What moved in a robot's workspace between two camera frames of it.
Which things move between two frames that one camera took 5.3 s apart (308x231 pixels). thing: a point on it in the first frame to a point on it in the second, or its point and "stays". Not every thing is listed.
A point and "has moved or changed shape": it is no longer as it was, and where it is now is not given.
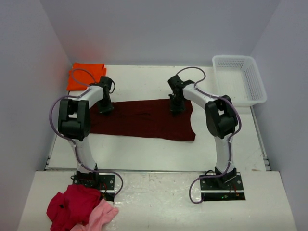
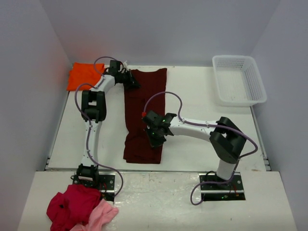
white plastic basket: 239,77 stays
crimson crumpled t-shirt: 72,210 stays
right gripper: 176,103 to 155,138
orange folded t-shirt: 83,75 stays
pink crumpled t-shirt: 100,215 stays
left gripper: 106,106 to 130,79
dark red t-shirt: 147,119 has moved or changed shape
